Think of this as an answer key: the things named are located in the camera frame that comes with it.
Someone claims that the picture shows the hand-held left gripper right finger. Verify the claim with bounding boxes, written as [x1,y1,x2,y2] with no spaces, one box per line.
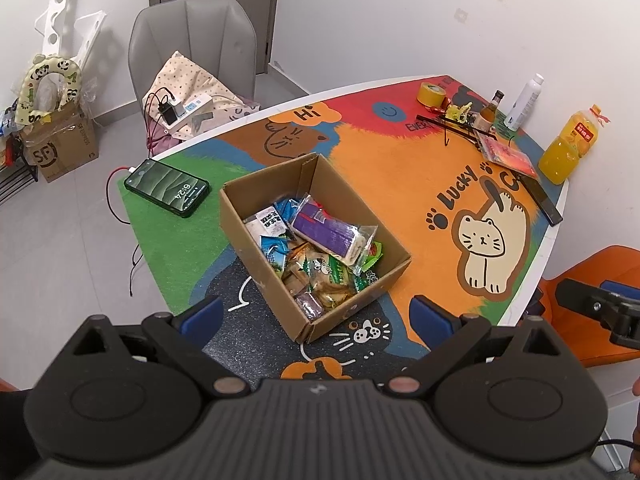
[384,296,568,401]

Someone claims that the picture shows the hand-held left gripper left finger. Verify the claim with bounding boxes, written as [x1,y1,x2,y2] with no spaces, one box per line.
[70,296,251,401]

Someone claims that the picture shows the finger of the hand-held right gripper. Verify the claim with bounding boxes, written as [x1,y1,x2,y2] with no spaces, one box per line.
[556,277,621,322]
[600,280,640,302]

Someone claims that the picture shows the green white snack packet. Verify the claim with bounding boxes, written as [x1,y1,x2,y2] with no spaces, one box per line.
[320,255,358,286]

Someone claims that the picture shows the long purple biscuit packet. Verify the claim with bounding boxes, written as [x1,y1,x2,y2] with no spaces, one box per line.
[290,195,378,266]

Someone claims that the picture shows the person's right hand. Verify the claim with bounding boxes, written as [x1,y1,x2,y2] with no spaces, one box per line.
[631,379,640,466]

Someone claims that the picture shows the orange chair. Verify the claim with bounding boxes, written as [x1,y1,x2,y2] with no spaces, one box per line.
[537,245,640,368]

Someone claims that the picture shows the black remote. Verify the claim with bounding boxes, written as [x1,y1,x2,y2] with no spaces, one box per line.
[520,175,564,226]

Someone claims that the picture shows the black smartphone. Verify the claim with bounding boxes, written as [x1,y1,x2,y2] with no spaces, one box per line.
[124,158,210,219]

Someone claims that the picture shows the colourful cat table mat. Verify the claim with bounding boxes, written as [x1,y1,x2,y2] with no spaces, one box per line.
[117,75,563,381]

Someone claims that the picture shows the orange juice bottle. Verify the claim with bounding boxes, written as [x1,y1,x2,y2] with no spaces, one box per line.
[538,105,608,184]

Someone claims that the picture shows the red booklet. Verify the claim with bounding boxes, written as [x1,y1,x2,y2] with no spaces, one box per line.
[477,132,540,180]

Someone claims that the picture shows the black metal rods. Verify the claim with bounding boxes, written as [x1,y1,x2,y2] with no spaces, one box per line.
[415,112,498,146]

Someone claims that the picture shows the white spray bottle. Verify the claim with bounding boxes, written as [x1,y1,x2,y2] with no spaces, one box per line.
[504,73,545,132]

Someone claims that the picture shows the brown glass bottle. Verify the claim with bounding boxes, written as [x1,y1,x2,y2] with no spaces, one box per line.
[472,90,506,135]

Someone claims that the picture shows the white power strip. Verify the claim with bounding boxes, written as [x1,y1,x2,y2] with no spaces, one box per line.
[160,92,215,128]

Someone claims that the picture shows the cardboard shipping box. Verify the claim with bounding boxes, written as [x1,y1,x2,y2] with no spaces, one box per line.
[20,102,99,183]

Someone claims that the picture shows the yellow tape roll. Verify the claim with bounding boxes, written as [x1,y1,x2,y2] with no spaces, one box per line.
[417,80,448,109]

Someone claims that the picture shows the black shoe rack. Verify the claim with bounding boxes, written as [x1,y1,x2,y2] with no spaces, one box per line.
[0,140,38,206]

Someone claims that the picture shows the dotted cream pillow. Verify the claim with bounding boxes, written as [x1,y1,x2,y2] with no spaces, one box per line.
[142,51,261,156]

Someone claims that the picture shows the grey chair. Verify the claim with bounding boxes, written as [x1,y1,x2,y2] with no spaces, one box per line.
[129,0,258,156]

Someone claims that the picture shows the white perforated board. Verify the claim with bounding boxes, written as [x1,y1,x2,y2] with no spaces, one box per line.
[34,0,107,78]

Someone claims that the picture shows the red black charging cable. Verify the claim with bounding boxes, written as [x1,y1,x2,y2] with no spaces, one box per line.
[106,165,146,296]

